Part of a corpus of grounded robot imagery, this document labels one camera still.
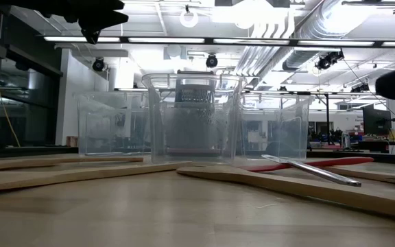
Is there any cluttered black desk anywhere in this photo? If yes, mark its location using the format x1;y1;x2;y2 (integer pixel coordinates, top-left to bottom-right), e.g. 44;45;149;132
307;139;395;154

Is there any large steel butter knife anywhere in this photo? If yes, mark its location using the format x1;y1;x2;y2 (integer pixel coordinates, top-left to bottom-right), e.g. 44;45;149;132
84;152;140;157

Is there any metal box grater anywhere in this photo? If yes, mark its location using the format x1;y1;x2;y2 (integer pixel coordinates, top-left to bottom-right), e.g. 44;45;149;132
165;70;224;157

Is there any black computer monitor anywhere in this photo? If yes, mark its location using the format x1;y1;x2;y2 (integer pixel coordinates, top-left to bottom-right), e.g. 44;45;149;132
361;104;393;137

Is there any broad wooden spatula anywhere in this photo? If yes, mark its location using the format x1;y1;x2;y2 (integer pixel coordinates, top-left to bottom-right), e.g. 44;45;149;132
176;164;395;222

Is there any slim steel butter knife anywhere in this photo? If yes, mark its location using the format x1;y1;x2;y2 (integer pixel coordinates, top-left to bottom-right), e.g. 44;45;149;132
261;154;362;188

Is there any yellow cable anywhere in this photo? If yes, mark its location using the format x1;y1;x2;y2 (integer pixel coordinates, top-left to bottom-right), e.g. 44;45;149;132
0;3;22;148

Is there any silver ventilation duct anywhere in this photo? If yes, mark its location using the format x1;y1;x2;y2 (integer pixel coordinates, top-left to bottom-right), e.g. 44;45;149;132
281;0;359;71

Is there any slotted wooden spatula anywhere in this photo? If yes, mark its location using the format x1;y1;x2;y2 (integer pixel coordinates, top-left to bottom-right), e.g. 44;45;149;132
320;165;395;189

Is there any tall clear plastic bin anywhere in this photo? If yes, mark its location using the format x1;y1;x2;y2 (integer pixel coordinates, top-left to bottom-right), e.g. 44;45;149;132
141;71;248;165

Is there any overhead light strip bar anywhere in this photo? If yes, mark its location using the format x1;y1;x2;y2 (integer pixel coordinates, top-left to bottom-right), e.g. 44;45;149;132
43;36;395;48

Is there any black vertical pole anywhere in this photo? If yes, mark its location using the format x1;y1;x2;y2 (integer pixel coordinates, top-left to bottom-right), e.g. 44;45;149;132
324;93;332;145

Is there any white ring ceiling lamp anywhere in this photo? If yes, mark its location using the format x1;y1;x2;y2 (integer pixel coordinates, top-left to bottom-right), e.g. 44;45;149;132
179;5;200;29

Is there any low clear plastic bin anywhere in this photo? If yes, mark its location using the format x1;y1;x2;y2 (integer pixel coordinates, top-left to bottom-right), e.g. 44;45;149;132
240;93;311;161
76;91;152;157

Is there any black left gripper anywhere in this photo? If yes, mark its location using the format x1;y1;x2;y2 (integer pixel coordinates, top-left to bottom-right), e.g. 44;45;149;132
29;0;130;45

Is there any red silicone spatula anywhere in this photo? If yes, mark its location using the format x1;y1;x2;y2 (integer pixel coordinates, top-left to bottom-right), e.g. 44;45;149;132
240;156;375;173

